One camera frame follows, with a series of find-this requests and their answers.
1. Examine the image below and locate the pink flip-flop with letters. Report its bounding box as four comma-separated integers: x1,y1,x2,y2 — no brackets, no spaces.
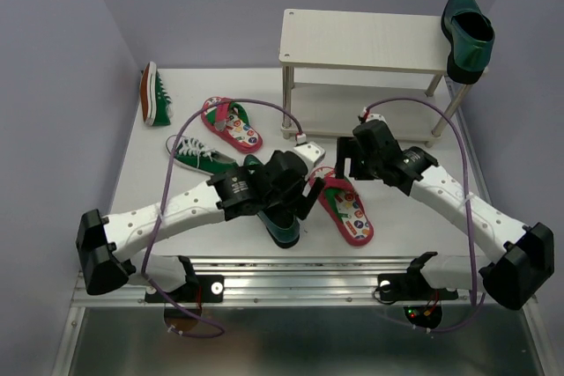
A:
309,166,374,247

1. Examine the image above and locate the green loafer shoe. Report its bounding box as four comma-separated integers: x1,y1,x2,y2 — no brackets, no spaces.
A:
242,153,301,248
441,0,495,85

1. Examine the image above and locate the green canvas sneaker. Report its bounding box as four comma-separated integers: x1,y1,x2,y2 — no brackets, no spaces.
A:
139,62,173,127
166,135,238,175

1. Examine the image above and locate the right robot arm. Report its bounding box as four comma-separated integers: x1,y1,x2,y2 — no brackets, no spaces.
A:
335,118,554,311

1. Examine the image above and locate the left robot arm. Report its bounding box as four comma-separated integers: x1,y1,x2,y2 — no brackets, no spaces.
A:
76,143,325,300

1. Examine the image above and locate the white two-tier shoe shelf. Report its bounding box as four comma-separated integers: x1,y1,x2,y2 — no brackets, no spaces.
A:
278,9,470,147

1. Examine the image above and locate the green canvas sneaker on side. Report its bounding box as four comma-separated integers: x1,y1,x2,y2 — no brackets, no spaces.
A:
139,62,173,127

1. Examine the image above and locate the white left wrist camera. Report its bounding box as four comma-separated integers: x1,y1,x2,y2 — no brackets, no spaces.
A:
293,133,326,172

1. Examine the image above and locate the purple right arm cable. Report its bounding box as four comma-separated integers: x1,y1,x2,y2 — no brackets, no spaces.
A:
363,97,487,334

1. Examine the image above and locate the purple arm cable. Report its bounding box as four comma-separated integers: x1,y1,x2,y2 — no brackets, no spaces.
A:
140,99,308,338
363,97,487,334

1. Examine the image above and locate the aluminium table edge rail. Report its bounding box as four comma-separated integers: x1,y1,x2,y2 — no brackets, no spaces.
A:
71,254,412,307

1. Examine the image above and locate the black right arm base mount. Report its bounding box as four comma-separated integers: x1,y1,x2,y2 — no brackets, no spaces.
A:
372,252,458,305

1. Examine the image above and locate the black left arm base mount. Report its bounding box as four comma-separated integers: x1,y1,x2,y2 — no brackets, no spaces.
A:
148,255,225,304

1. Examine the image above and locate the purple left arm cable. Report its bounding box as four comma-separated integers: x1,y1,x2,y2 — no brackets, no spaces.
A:
140,99,308,338

